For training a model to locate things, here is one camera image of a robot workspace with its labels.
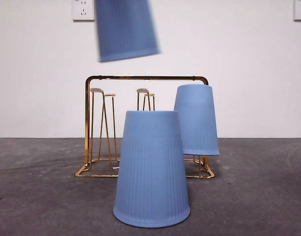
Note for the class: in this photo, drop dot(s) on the white wall socket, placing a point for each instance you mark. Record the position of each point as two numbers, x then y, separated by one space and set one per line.
298 12
81 11

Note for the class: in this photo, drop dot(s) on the blue ribbed plastic cup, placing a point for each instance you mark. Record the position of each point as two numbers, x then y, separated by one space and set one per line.
126 29
151 172
197 123

